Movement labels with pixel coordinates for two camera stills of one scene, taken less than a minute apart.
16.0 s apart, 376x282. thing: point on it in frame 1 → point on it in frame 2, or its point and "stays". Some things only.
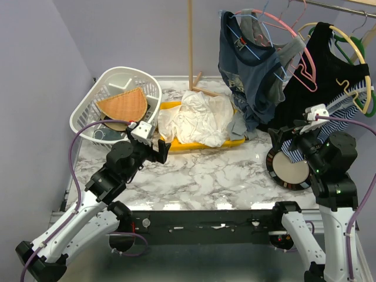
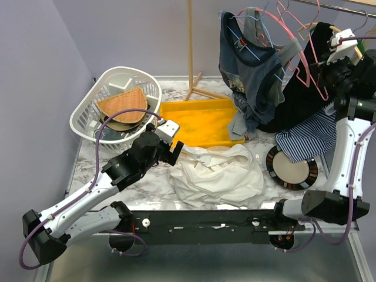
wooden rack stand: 192,86 stays
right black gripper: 276,137 → 322,68
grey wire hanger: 363,23 stays
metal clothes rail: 338,8 stays
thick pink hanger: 295,65 → 291,33
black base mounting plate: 203,227 stays
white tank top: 199,118 → 209,176
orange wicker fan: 130,106 stays
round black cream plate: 290,176 stays
